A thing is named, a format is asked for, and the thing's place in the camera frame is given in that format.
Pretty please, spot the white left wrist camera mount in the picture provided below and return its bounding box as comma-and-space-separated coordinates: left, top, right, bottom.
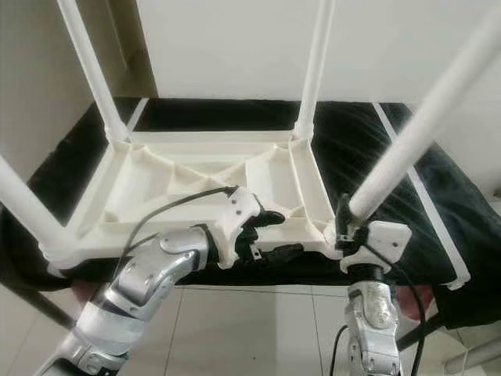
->
206, 186, 264, 270

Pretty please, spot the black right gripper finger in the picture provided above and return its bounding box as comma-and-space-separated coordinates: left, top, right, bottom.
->
334, 193, 354, 241

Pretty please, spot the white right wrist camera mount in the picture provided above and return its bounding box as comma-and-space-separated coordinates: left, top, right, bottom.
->
339, 220, 413, 274

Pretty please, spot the white plastic table top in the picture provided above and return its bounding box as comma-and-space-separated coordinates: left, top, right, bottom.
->
58, 128, 351, 269

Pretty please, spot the pink cloth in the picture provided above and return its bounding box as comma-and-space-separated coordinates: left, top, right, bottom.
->
70, 280, 99, 304
407, 284, 436, 323

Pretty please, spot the black table cloth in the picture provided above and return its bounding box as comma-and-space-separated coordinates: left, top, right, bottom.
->
0, 97, 501, 330

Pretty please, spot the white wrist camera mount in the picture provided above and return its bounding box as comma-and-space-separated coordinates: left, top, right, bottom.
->
339, 220, 413, 274
206, 186, 264, 270

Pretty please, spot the white plastic table leg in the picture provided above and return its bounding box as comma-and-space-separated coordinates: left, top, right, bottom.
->
348, 6, 501, 225
0, 155, 73, 261
56, 0, 131, 145
291, 0, 337, 142

